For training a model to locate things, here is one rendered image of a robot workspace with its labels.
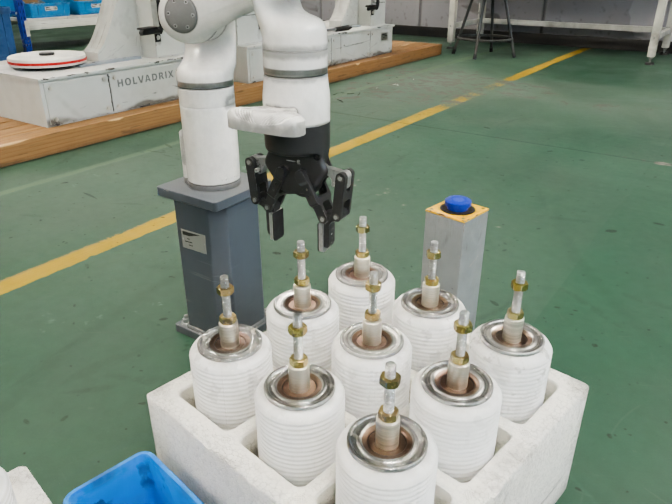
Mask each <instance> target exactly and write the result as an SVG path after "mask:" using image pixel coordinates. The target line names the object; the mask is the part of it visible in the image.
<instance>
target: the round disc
mask: <svg viewBox="0 0 672 504"><path fill-rule="evenodd" d="M86 61H87V56H86V54H85V53H84V52H81V51H72V50H48V51H33V52H24V53H18V54H13V55H10V56H8V57H7V63H8V65H9V66H11V67H14V68H22V69H26V70H53V69H63V68H69V67H73V66H75V65H78V64H82V63H85V62H86Z"/></svg>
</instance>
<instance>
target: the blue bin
mask: <svg viewBox="0 0 672 504"><path fill-rule="evenodd" d="M63 504H204V503H203V502H202V501H201V500H200V499H199V498H198V497H197V496H196V495H195V494H194V493H193V492H192V491H191V490H190V489H189V488H188V487H187V486H186V485H185V484H184V483H183V482H182V481H181V480H180V479H179V478H178V477H177V476H176V475H175V474H174V473H173V472H172V471H171V470H170V469H169V468H168V467H167V466H166V465H165V464H164V463H163V462H162V461H161V460H160V459H159V458H157V457H156V456H155V455H154V454H153V453H151V452H147V451H143V452H139V453H136V454H134V455H133V456H131V457H129V458H128V459H126V460H124V461H122V462H121V463H119V464H117V465H115V466H114V467H112V468H110V469H108V470H107V471H105V472H103V473H101V474H100V475H98V476H96V477H94V478H93V479H91V480H89V481H88V482H86V483H84V484H82V485H81V486H79V487H77V488H75V489H74V490H72V491H71V492H69V493H68V494H67V495H66V497H65V498H64V501H63Z"/></svg>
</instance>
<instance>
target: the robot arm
mask: <svg viewBox="0 0 672 504"><path fill-rule="evenodd" d="M253 11H254V12H255V15H256V18H257V21H258V24H259V27H260V30H261V34H262V53H263V72H264V80H263V93H262V98H263V106H259V107H236V106H235V93H234V79H233V75H234V70H235V66H236V26H235V20H236V19H238V18H240V17H242V16H244V15H246V14H248V13H251V12H253ZM158 15H159V21H160V24H161V26H162V28H163V29H164V30H165V32H166V33H167V34H168V35H169V36H171V37H172V38H174V39H175V40H177V41H180V42H183V43H185V52H184V57H183V59H182V62H181V63H180V65H179V66H178V68H177V71H176V79H177V86H178V96H179V104H180V113H181V122H182V129H181V130H180V131H179V139H180V147H181V156H182V165H183V173H184V182H185V183H187V184H188V185H189V187H190V188H192V189H194V190H197V191H204V192H216V191H224V190H229V189H232V188H235V187H237V186H238V185H239V184H240V183H241V177H240V163H239V148H238V134H237V130H241V131H248V132H254V133H261V134H264V137H265V147H266V149H267V150H268V153H267V155H266V156H264V155H263V154H262V153H260V152H259V153H257V154H254V155H252V156H250V157H247V158H246V159H245V164H246V171H247V177H248V183H249V190H250V196H251V201H252V203H253V204H256V205H257V204H259V205H261V206H262V207H263V208H264V210H265V211H266V221H267V231H268V234H270V239H271V240H275V241H276V240H278V239H280V238H281V237H283V235H284V217H283V208H280V205H281V204H282V202H283V200H284V198H285V196H286V194H296V195H298V196H301V197H306V199H307V202H308V204H309V206H310V207H312V208H313V209H314V211H315V213H316V216H317V218H318V220H319V223H318V224H317V236H318V251H320V252H325V251H326V250H328V249H329V248H330V246H331V245H332V244H333V243H334V241H335V222H339V221H340V220H342V219H343V218H345V217H346V216H347V215H349V214H350V209H351V201H352V193H353V184H354V176H355V172H354V170H353V169H352V168H347V169H345V170H343V169H340V168H336V167H333V166H332V163H331V161H330V159H329V149H330V90H329V83H328V48H327V47H328V41H327V29H326V25H325V23H324V22H323V20H321V19H320V18H318V17H316V16H314V15H312V14H309V13H308V12H306V11H305V10H304V9H303V7H302V5H301V2H300V0H160V3H159V9H158ZM267 169H268V170H269V171H270V173H271V175H272V176H273V180H272V182H271V184H270V187H269V185H268V178H267ZM328 177H330V178H331V180H332V184H331V185H332V187H335V188H334V197H333V202H332V200H331V196H332V195H331V192H330V189H329V187H328V185H327V182H326V180H327V179H328ZM318 190H319V196H317V195H316V192H317V191H318Z"/></svg>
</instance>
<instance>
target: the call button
mask: <svg viewBox="0 0 672 504"><path fill-rule="evenodd" d="M471 203H472V201H471V200H470V199H469V198H468V197H465V196H460V195H453V196H449V197H447V198H445V205H446V206H447V209H448V210H450V211H453V212H465V211H467V210H468V208H469V207H471Z"/></svg>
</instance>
